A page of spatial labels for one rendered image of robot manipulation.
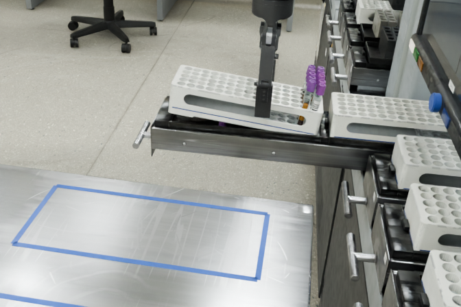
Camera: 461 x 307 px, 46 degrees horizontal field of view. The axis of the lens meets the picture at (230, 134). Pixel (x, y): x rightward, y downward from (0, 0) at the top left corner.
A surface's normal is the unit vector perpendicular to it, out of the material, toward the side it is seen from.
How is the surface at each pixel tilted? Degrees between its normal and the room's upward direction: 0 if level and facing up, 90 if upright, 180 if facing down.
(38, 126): 0
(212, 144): 90
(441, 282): 0
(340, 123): 90
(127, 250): 0
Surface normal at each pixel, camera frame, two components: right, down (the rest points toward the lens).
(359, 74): -0.12, 0.50
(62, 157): 0.05, -0.86
